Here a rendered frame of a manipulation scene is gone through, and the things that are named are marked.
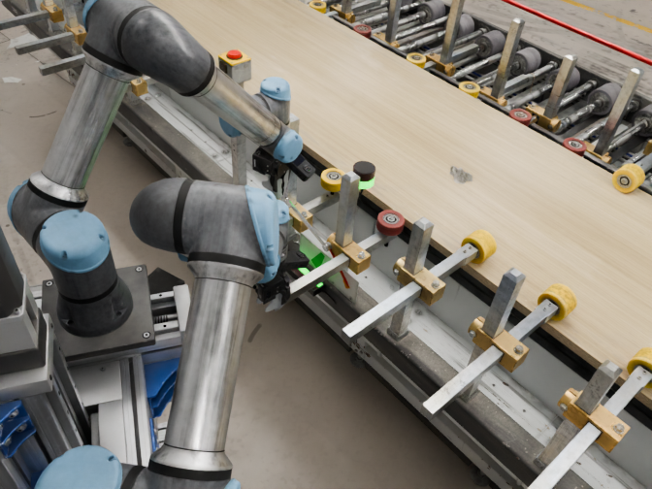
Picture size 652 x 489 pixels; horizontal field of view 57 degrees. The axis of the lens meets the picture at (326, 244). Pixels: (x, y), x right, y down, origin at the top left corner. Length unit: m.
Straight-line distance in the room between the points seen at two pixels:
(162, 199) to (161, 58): 0.31
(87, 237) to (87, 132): 0.20
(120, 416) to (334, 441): 1.17
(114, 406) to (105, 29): 0.73
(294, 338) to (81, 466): 1.75
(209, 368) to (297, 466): 1.45
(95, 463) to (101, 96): 0.66
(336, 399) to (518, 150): 1.14
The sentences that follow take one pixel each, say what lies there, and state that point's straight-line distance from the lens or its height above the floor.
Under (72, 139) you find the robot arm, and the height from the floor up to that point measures 1.38.
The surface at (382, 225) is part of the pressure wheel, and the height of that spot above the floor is 0.90.
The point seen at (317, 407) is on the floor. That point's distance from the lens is 2.40.
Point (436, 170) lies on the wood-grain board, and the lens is 1.99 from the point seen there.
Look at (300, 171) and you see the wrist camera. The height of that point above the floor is 1.09.
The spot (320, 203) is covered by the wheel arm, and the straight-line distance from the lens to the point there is 1.90.
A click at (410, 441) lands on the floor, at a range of 2.38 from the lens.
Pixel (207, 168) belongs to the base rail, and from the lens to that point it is 2.26.
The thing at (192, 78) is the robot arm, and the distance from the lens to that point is 1.15.
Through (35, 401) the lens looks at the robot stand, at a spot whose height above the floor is 1.21.
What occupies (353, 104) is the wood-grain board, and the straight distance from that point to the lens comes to 2.26.
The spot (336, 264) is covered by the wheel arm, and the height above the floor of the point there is 0.86.
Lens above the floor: 2.07
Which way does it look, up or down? 44 degrees down
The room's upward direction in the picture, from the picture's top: 5 degrees clockwise
